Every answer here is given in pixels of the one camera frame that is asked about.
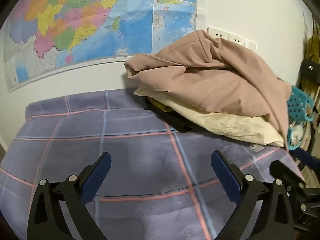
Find yellow cloth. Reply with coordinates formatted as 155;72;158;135
150;99;173;113

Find plaid purple bed sheet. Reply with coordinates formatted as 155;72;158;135
0;90;304;240

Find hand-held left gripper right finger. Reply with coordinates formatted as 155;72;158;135
211;150;295;240

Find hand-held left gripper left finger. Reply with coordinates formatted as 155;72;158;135
27;151;112;240

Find colourful wall map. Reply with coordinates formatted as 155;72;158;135
4;0;197;92

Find pink garment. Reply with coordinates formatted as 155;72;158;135
124;29;293;152

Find black garment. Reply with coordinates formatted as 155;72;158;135
145;97;193;133

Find teal perforated basket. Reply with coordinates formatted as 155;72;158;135
286;85;315;148

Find cream garment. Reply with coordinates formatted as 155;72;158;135
134;85;287;147

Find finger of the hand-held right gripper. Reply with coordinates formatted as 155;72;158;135
269;160;307;193
294;149;320;170

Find yellowish hanging cloth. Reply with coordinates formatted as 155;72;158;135
304;36;320;63

